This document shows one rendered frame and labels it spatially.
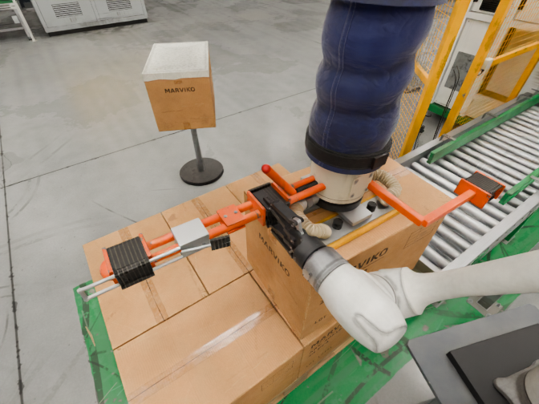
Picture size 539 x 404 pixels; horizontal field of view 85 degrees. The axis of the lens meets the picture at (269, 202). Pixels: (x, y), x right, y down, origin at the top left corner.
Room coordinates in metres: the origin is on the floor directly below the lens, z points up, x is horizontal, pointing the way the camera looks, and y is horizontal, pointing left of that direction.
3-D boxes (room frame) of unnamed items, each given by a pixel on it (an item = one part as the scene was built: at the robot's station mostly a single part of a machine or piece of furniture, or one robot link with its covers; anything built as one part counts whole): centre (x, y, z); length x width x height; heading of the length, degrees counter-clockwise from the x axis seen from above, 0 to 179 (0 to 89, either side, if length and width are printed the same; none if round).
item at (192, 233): (0.44, 0.18, 1.17); 0.07 x 0.07 x 0.04; 33
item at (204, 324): (0.83, 0.15, 0.34); 1.20 x 1.00 x 0.40; 124
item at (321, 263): (0.35, -0.12, 1.17); 0.09 x 0.06 x 0.09; 124
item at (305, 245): (0.41, -0.08, 1.17); 0.09 x 0.07 x 0.08; 34
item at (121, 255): (0.37, 0.30, 1.18); 0.08 x 0.07 x 0.05; 123
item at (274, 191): (0.55, 0.00, 1.17); 0.10 x 0.08 x 0.06; 33
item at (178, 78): (2.16, 0.63, 0.82); 0.60 x 0.40 x 0.40; 9
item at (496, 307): (0.86, -1.32, 0.01); 0.15 x 0.15 x 0.03; 34
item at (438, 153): (2.03, -1.67, 0.60); 1.60 x 0.10 x 0.09; 124
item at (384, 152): (0.69, -0.21, 1.28); 0.23 x 0.23 x 0.04
